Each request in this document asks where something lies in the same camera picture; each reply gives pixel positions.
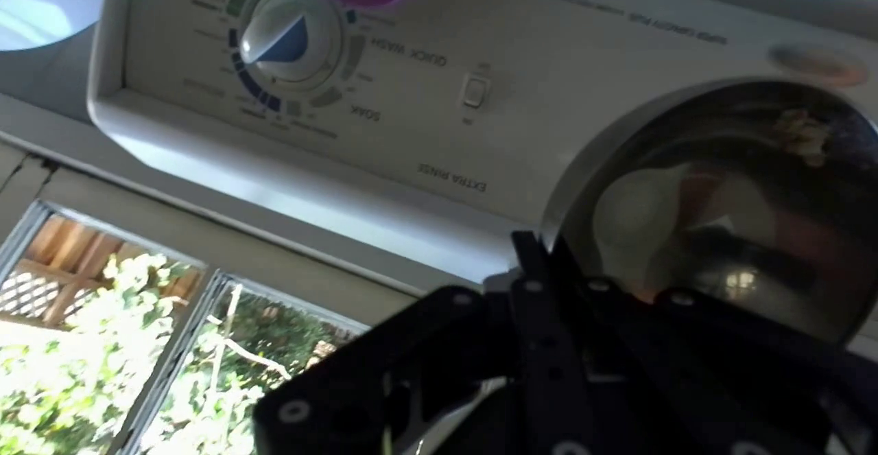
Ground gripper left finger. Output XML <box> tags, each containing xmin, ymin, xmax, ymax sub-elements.
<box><xmin>252</xmin><ymin>230</ymin><xmax>592</xmax><ymax>455</ymax></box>

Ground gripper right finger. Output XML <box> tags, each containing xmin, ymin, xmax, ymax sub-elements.
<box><xmin>549</xmin><ymin>234</ymin><xmax>878</xmax><ymax>455</ymax></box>

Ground silver metal bowl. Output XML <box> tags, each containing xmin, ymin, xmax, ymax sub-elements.
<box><xmin>541</xmin><ymin>80</ymin><xmax>878</xmax><ymax>347</ymax></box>

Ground white washing machine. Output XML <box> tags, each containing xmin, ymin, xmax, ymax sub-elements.
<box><xmin>85</xmin><ymin>0</ymin><xmax>878</xmax><ymax>346</ymax></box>

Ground window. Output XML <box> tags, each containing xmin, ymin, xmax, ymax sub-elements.
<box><xmin>0</xmin><ymin>197</ymin><xmax>375</xmax><ymax>455</ymax></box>

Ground white and blue washer knob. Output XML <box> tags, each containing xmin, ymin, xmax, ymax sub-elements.
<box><xmin>235</xmin><ymin>0</ymin><xmax>345</xmax><ymax>86</ymax></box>

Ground pale blue plastic plate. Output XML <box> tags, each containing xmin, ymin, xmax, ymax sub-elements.
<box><xmin>0</xmin><ymin>0</ymin><xmax>112</xmax><ymax>53</ymax></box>

